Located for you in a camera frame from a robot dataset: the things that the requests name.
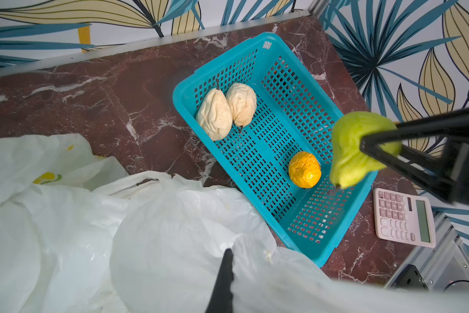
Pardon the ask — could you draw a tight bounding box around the white pear round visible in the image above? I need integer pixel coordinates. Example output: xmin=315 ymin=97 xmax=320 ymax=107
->
xmin=226 ymin=83 xmax=257 ymax=128

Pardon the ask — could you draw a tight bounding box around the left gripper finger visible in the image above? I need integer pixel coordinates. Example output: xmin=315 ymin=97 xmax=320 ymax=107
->
xmin=205 ymin=249 xmax=234 ymax=313

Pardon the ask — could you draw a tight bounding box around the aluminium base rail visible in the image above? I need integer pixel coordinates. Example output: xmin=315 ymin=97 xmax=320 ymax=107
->
xmin=385 ymin=213 xmax=469 ymax=292

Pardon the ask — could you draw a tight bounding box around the green pear front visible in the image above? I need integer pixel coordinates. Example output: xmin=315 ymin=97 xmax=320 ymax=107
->
xmin=330 ymin=111 xmax=397 ymax=189

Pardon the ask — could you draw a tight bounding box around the orange pear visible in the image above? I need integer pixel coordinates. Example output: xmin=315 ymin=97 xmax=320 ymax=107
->
xmin=289 ymin=151 xmax=322 ymax=189

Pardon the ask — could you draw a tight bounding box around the white lemon print bag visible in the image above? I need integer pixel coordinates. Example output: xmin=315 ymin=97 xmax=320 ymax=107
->
xmin=0 ymin=134 xmax=128 ymax=203

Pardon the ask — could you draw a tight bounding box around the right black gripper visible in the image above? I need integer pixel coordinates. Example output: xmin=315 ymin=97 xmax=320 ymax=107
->
xmin=360 ymin=108 xmax=469 ymax=206

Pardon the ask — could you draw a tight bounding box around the plain white plastic bag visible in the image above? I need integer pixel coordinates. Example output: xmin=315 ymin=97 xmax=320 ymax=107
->
xmin=0 ymin=172 xmax=469 ymax=312

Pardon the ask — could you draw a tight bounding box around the white pear back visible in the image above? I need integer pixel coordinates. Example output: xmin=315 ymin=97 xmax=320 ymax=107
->
xmin=196 ymin=88 xmax=233 ymax=142

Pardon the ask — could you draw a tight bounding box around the teal plastic basket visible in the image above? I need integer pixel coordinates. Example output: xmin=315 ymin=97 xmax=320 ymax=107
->
xmin=173 ymin=33 xmax=376 ymax=266

